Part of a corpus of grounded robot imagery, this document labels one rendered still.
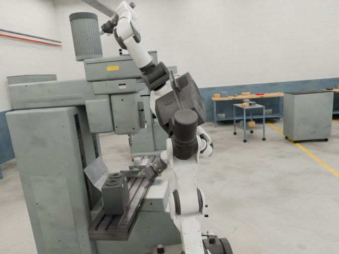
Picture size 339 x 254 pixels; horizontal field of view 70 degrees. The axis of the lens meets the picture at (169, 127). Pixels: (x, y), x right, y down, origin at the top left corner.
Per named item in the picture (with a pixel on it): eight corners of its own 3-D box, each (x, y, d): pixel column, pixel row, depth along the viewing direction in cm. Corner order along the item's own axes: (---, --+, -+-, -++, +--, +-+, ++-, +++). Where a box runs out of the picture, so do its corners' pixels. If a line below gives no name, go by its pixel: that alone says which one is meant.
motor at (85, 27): (107, 59, 192) (101, 16, 185) (97, 58, 172) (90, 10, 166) (83, 61, 194) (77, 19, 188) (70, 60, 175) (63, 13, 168)
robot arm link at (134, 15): (125, 30, 152) (136, 20, 144) (111, 17, 146) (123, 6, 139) (130, 20, 158) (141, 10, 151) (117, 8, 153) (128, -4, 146)
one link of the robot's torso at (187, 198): (205, 216, 136) (203, 139, 122) (174, 221, 134) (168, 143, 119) (198, 200, 150) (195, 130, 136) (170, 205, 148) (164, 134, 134)
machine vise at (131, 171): (163, 170, 215) (162, 158, 213) (161, 177, 201) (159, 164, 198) (125, 171, 220) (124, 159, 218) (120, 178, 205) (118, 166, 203)
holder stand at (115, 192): (129, 196, 172) (126, 170, 168) (124, 213, 150) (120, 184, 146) (112, 198, 172) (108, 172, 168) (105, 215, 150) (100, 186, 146)
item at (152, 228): (193, 249, 227) (189, 190, 215) (192, 276, 196) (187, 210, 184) (112, 247, 239) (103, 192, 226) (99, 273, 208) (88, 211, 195)
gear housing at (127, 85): (145, 89, 196) (143, 77, 193) (137, 91, 172) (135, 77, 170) (105, 92, 200) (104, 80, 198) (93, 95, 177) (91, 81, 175)
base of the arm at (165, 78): (175, 81, 138) (171, 77, 148) (163, 61, 133) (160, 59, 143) (153, 95, 139) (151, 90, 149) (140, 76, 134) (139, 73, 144)
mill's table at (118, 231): (161, 162, 257) (161, 154, 256) (127, 241, 137) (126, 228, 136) (140, 163, 261) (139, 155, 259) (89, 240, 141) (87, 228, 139)
